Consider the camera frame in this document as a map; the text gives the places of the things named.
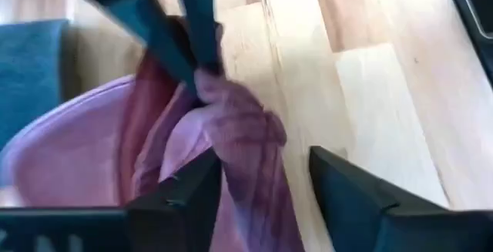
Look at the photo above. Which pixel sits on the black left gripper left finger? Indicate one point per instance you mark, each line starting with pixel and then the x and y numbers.
pixel 188 205

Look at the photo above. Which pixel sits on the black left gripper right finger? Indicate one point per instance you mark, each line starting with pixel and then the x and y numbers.
pixel 346 198

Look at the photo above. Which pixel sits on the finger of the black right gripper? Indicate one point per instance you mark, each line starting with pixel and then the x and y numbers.
pixel 200 21
pixel 154 40

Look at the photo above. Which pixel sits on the maroon baseball cap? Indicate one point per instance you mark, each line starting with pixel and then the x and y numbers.
pixel 239 136

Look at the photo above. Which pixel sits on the blue denim baseball cap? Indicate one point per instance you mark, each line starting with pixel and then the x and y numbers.
pixel 27 74

